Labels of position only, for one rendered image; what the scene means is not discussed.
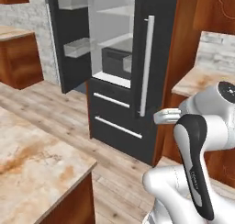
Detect clear door bin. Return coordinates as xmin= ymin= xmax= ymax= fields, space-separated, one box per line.
xmin=56 ymin=0 xmax=95 ymax=11
xmin=62 ymin=37 xmax=97 ymax=59

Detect black fridge drawer front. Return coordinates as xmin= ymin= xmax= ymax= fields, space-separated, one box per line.
xmin=87 ymin=104 xmax=158 ymax=166
xmin=87 ymin=78 xmax=140 ymax=118

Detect long silver door handle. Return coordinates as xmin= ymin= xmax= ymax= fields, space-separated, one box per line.
xmin=138 ymin=15 xmax=156 ymax=118

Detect tall wooden cabinet panel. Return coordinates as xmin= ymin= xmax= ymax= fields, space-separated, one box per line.
xmin=151 ymin=0 xmax=204 ymax=166

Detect closed black fridge door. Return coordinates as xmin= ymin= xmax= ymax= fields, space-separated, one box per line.
xmin=132 ymin=0 xmax=180 ymax=120

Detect glass fridge shelf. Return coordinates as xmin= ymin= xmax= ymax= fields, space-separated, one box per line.
xmin=95 ymin=5 xmax=136 ymax=18
xmin=96 ymin=32 xmax=134 ymax=53

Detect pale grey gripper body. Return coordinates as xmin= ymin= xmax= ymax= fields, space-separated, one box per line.
xmin=152 ymin=108 xmax=183 ymax=126

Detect open black fridge door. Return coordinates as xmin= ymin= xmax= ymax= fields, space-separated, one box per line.
xmin=44 ymin=0 xmax=94 ymax=95

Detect silver drawer handle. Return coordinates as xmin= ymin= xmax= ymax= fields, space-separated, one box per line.
xmin=93 ymin=92 xmax=131 ymax=109
xmin=94 ymin=115 xmax=143 ymax=140

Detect black fridge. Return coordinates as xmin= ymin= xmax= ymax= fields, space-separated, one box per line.
xmin=44 ymin=0 xmax=180 ymax=167

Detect black crisper box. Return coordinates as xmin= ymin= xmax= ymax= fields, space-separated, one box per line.
xmin=101 ymin=47 xmax=133 ymax=81

